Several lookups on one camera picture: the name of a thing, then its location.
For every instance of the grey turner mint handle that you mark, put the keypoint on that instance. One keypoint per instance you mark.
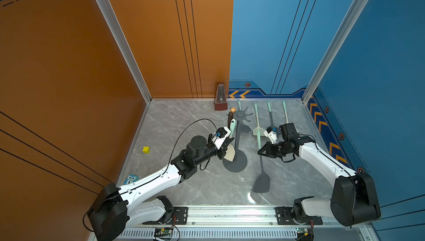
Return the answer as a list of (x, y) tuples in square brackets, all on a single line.
[(272, 125)]

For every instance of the green circuit board right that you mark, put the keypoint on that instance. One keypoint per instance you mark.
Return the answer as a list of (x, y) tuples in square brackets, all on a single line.
[(305, 234)]

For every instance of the small yellow cube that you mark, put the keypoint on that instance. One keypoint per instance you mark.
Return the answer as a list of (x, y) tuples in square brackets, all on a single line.
[(146, 149)]

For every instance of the red wooden metronome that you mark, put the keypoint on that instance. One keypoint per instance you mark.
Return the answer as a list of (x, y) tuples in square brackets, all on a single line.
[(220, 101)]

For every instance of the blue owl toy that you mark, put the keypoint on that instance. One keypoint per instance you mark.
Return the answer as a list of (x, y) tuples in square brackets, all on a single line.
[(131, 179)]

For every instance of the aluminium corner post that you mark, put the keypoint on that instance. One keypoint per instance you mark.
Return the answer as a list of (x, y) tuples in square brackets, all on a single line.
[(123, 45), (342, 33)]

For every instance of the aluminium corner post right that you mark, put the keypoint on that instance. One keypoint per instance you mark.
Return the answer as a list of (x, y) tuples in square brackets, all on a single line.
[(342, 33)]

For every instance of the cream spatula mint handle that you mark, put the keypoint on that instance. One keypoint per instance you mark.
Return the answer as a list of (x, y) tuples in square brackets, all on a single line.
[(289, 117)]

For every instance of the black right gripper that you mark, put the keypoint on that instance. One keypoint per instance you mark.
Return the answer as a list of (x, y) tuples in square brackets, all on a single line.
[(267, 147)]

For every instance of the brown wooden handle utensil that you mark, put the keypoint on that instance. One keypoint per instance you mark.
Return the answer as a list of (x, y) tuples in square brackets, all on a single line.
[(231, 116)]

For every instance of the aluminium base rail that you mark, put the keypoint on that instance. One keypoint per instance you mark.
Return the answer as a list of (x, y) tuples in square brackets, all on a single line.
[(226, 222)]

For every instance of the green circuit board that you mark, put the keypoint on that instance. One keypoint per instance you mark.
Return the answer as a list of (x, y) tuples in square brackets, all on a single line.
[(305, 234), (163, 233)]

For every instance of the green circuit board left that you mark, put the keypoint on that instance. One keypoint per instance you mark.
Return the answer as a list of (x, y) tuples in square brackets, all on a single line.
[(163, 233)]

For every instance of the grey kitchen utensil rack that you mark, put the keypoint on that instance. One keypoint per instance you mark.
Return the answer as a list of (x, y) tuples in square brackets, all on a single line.
[(240, 161)]

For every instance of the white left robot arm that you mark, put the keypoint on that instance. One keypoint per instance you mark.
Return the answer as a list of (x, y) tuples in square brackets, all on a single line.
[(118, 207)]

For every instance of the aluminium corner post left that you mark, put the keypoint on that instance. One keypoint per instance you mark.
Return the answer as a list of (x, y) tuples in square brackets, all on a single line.
[(123, 45)]

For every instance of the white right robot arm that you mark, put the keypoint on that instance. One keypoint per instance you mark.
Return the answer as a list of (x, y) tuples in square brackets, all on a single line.
[(354, 198)]

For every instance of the cream slotted turner mint handle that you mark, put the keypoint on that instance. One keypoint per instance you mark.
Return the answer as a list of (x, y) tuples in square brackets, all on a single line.
[(230, 152)]

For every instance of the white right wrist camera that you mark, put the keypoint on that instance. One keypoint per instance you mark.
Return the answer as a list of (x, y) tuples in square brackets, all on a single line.
[(272, 134)]

